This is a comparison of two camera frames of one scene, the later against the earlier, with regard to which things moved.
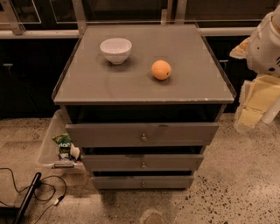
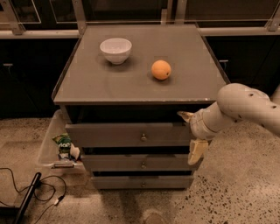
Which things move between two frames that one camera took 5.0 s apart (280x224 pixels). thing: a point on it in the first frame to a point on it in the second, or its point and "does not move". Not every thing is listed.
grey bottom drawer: (143, 182) does not move
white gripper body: (263, 51) to (198, 125)
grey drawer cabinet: (143, 101) does not move
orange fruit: (161, 70) does not move
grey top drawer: (142, 135) does not move
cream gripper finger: (241, 51) to (185, 115)
